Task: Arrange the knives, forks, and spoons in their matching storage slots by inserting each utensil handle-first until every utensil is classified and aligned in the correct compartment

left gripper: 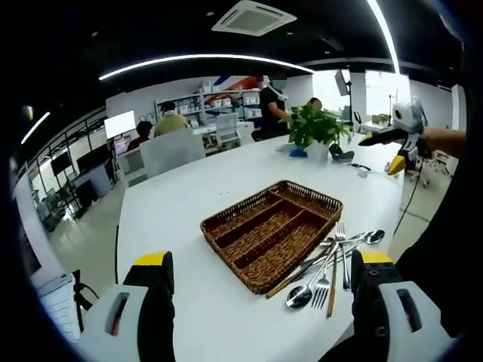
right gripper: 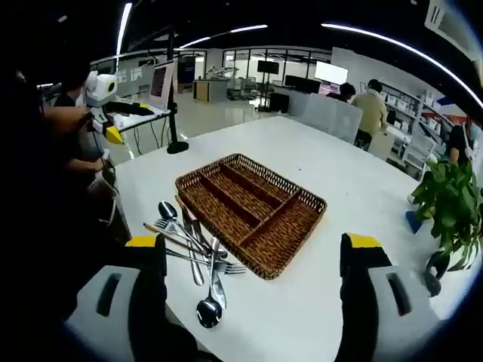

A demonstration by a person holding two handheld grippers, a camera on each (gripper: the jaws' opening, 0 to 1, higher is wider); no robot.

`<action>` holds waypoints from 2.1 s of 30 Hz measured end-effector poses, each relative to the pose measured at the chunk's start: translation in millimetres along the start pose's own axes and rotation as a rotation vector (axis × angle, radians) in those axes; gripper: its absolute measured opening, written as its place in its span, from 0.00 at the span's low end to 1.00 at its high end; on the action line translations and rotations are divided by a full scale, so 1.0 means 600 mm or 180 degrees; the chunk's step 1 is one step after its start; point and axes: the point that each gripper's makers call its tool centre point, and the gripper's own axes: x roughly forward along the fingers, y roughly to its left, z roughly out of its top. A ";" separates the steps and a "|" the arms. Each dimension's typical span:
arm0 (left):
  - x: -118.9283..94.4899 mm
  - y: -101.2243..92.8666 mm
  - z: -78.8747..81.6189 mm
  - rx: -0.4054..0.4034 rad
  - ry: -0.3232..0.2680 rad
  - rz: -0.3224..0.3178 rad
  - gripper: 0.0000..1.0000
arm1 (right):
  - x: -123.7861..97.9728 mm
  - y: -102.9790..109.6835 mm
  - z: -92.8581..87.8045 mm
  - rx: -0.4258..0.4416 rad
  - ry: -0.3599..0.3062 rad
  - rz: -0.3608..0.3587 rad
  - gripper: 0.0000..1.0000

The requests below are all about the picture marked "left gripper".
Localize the steel fork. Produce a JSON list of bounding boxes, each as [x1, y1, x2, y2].
[[334, 222, 351, 292], [311, 243, 340, 310]]

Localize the green potted plant white pot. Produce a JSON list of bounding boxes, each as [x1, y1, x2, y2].
[[287, 103, 355, 162]]

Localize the thin black pole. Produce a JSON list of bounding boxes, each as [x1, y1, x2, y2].
[[114, 224, 121, 286]]

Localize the white ceiling light strip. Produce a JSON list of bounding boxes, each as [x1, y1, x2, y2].
[[20, 112, 51, 145], [98, 54, 315, 81], [365, 0, 401, 75]]

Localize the black light stand with panel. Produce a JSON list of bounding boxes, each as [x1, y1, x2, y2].
[[334, 69, 355, 127]]

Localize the white ceiling air conditioner vent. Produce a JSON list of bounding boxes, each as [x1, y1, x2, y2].
[[211, 0, 298, 38]]

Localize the person's right hand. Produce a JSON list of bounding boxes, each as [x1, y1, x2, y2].
[[420, 127, 441, 154]]

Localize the large black monitor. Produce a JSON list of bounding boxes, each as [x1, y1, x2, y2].
[[76, 145, 114, 175]]

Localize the brown wicker storage slots tray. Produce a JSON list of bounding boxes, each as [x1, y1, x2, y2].
[[199, 179, 344, 296]]

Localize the white glowing screen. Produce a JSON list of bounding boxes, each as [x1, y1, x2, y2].
[[104, 110, 136, 140]]

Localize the white storage shelf with boxes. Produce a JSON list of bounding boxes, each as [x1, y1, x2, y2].
[[155, 87, 262, 127]]

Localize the person's black clothed torso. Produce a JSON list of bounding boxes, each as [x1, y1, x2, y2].
[[394, 124, 472, 340]]

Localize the white mesh office chair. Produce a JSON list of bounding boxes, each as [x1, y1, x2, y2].
[[215, 112, 242, 150]]

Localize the black grey device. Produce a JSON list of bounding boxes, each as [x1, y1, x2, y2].
[[328, 145, 355, 164]]

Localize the small black monitor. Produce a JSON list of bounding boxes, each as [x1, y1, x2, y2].
[[51, 154, 72, 176]]

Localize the black tripod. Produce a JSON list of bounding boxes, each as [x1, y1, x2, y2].
[[70, 269, 100, 333]]

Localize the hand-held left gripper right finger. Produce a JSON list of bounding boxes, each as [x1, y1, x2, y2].
[[350, 248, 460, 362]]

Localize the white grey office chair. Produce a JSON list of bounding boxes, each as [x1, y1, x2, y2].
[[124, 146, 150, 180]]

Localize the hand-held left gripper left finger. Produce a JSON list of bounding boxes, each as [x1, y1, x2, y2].
[[77, 250, 177, 362]]

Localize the frosted white desk partition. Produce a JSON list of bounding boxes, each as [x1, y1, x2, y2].
[[139, 130, 207, 180]]

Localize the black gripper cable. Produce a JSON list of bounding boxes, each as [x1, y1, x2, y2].
[[393, 158, 422, 237]]

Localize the brown wooden chopstick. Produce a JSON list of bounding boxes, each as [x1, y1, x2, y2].
[[265, 258, 329, 299], [325, 248, 340, 318]]

